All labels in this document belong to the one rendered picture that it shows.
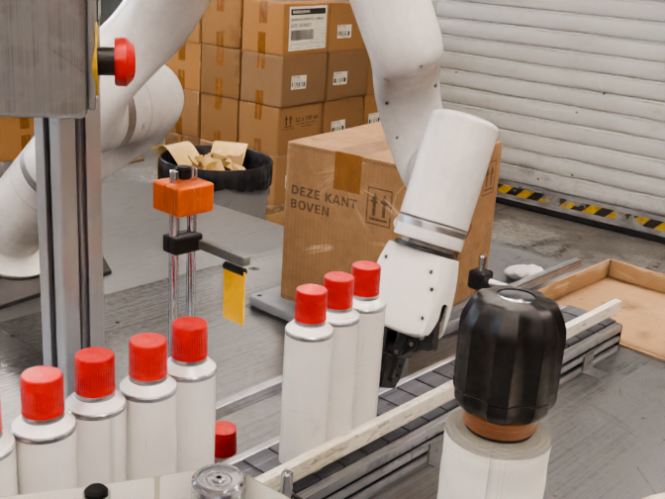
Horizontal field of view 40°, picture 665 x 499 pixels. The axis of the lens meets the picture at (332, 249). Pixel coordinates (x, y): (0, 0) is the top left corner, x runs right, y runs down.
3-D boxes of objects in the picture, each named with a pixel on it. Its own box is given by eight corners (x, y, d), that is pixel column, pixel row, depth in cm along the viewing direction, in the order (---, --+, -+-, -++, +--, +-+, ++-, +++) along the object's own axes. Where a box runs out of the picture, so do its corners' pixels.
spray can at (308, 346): (302, 480, 98) (313, 302, 91) (267, 461, 101) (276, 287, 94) (334, 463, 101) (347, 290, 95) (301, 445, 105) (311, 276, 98)
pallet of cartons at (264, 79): (268, 236, 466) (278, 3, 430) (153, 201, 514) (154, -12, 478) (398, 195, 559) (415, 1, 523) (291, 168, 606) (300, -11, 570)
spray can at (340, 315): (332, 460, 102) (343, 288, 95) (295, 444, 105) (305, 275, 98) (359, 443, 106) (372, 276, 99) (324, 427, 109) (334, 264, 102)
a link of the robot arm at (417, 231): (383, 207, 109) (375, 232, 109) (443, 225, 103) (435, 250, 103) (421, 219, 115) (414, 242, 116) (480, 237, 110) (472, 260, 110)
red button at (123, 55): (95, 39, 69) (136, 40, 70) (96, 33, 73) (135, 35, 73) (96, 89, 70) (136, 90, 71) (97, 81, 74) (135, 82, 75)
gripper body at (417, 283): (377, 224, 110) (349, 313, 110) (446, 246, 103) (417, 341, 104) (412, 234, 115) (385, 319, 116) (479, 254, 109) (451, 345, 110)
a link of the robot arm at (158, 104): (5, 149, 141) (78, 52, 126) (93, 125, 156) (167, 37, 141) (47, 213, 140) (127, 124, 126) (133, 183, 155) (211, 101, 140)
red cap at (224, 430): (241, 449, 112) (242, 426, 111) (224, 460, 110) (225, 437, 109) (221, 440, 114) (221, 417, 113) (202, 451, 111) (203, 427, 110)
